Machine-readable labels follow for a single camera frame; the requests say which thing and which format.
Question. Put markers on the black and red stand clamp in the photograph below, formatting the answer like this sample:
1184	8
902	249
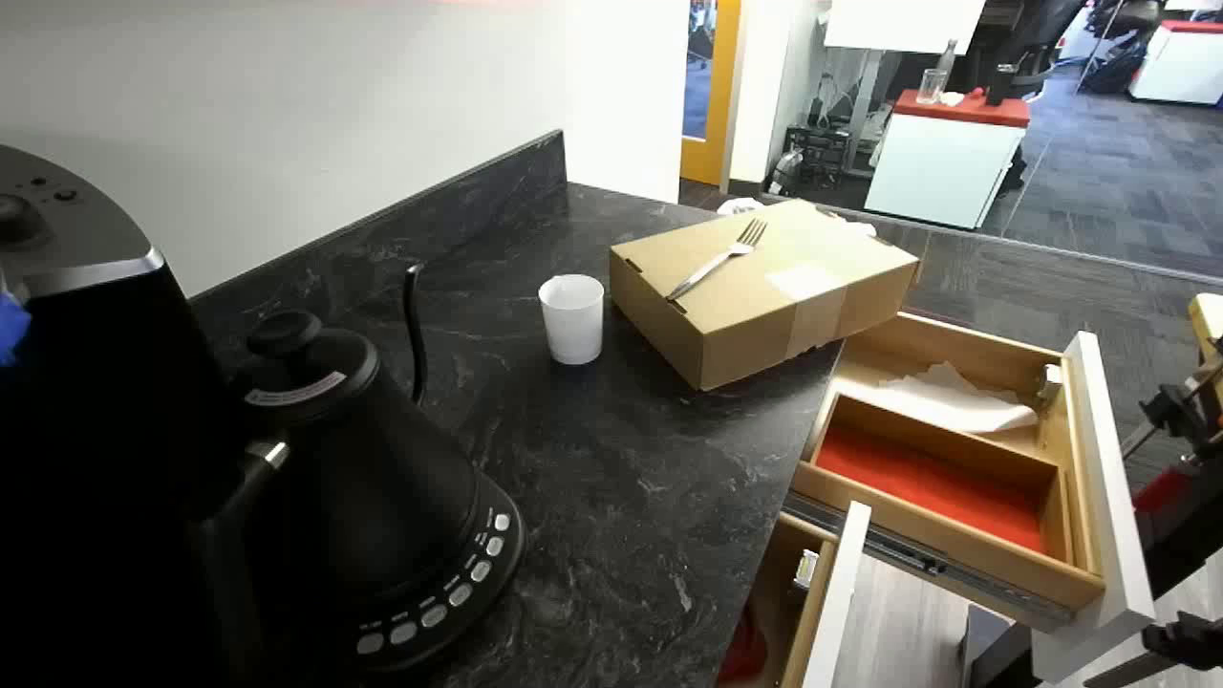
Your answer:
1185	511

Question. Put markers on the yellow door frame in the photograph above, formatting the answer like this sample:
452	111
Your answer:
725	100

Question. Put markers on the blue object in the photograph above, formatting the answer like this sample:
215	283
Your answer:
9	332

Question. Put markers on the white board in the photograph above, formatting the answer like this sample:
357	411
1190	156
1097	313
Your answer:
898	23

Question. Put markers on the light wooden board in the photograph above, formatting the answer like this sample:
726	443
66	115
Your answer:
1208	332

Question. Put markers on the black gooseneck kettle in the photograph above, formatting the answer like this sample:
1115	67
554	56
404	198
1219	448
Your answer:
368	483

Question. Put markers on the black coffee maker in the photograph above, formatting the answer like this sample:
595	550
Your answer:
101	446

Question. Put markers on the brown cardboard box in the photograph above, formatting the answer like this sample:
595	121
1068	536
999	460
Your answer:
751	307

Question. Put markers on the small white cup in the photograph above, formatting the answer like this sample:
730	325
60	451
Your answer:
570	325

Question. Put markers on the red drawer liner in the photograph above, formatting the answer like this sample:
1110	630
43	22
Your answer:
939	483

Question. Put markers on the partly open wooden drawer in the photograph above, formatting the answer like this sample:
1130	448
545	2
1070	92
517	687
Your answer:
833	613

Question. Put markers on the open wooden drawer white front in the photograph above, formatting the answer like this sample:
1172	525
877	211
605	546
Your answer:
1110	500

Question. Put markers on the white cabinet with red top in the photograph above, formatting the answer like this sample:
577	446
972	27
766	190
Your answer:
943	167
1185	62

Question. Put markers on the black kettle base with buttons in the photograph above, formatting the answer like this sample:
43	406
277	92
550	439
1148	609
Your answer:
478	576

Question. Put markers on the white paper towel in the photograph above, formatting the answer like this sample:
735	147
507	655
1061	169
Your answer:
958	398

